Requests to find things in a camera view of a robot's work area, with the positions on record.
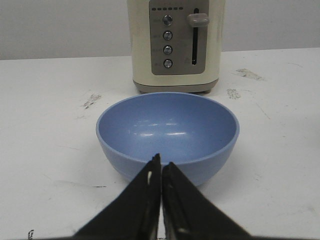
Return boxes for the blue plastic bowl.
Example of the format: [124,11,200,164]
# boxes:
[96,92,240,186]

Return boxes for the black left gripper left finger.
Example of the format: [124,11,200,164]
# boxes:
[74,153,161,237]

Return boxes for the cream two-slot toaster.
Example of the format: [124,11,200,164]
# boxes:
[127,0,226,93]

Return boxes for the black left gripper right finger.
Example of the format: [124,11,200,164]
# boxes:
[162,162,250,237]

